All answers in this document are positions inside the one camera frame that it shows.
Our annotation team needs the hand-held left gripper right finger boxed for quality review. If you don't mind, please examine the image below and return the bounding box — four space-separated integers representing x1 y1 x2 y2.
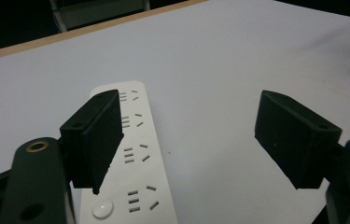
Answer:
254 90 350 224

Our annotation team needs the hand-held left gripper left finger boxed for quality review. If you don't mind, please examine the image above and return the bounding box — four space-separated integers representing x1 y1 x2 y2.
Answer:
0 89 125 224

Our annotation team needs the white power strip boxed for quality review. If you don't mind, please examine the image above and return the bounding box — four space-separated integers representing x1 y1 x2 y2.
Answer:
78 80 179 224

